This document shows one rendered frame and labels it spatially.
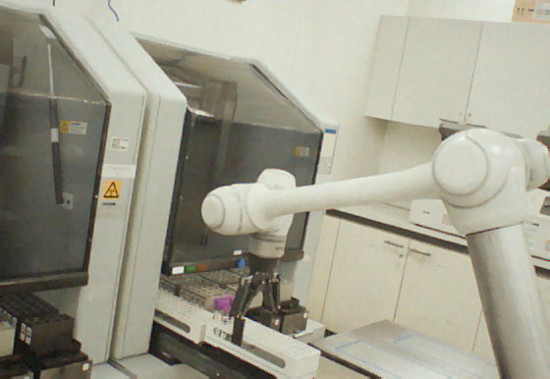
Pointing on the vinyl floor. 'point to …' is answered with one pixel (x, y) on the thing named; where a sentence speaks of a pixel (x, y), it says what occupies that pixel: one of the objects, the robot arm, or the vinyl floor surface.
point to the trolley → (402, 354)
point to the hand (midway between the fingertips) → (251, 332)
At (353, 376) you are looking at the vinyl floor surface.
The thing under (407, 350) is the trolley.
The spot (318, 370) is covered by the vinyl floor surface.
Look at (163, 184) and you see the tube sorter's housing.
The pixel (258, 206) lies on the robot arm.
